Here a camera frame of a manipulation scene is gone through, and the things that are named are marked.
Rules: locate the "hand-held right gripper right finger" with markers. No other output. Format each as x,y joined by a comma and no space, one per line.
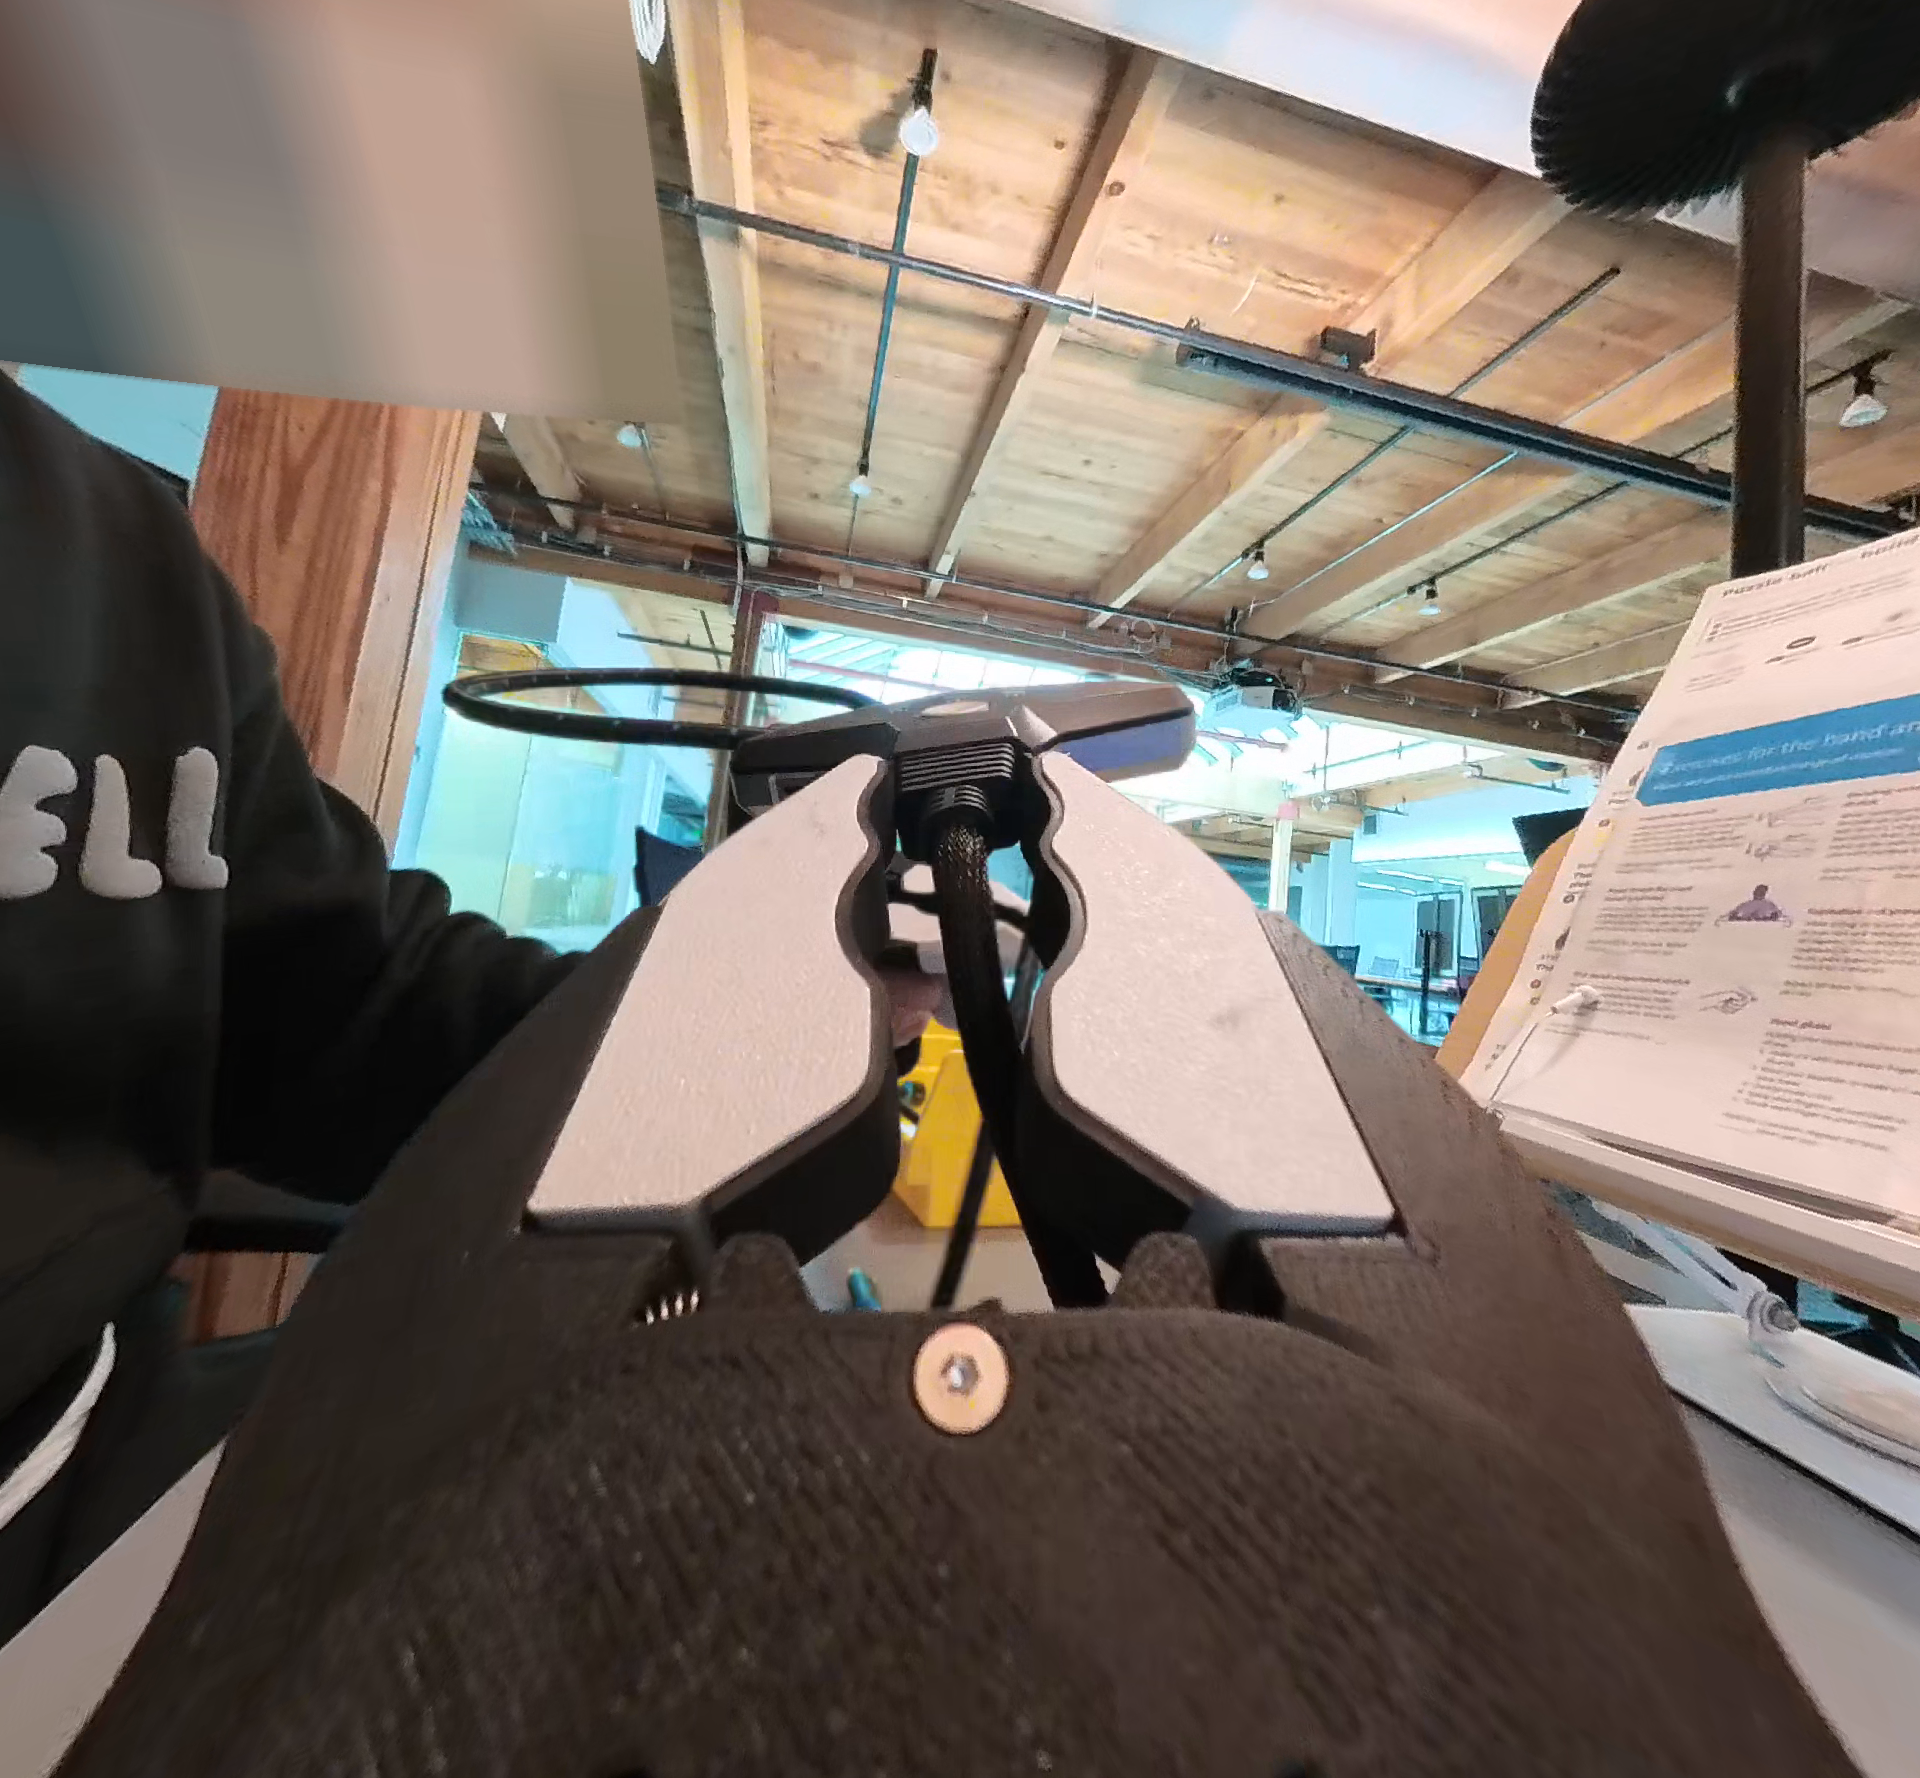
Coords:
1199,1044

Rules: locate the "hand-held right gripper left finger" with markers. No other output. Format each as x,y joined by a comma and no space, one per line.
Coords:
720,1029

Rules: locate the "yellow plastic bin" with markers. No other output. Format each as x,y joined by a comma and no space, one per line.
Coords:
937,1147

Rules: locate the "black HDMI switch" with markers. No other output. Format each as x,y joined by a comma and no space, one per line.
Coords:
975,778

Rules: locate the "person's left forearm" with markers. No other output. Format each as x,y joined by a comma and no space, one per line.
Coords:
420,1029

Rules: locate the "grey desk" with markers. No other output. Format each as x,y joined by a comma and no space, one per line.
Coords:
1861,1585

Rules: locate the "wooden document stand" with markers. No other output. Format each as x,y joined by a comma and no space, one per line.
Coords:
1501,998

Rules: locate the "ceiling projector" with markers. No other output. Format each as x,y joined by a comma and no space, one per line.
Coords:
1253,710

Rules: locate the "blue header exercise sheet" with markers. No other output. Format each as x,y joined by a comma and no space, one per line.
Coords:
1726,938

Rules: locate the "white instruction sheet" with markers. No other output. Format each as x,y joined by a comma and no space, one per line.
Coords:
1799,637

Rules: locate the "person's black hoodie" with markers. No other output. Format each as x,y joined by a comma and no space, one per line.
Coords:
118,609

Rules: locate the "black pole with round disc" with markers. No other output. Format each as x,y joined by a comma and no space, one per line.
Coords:
1771,384

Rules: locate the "black ceiling track rail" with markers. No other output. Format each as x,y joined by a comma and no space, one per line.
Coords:
1501,421

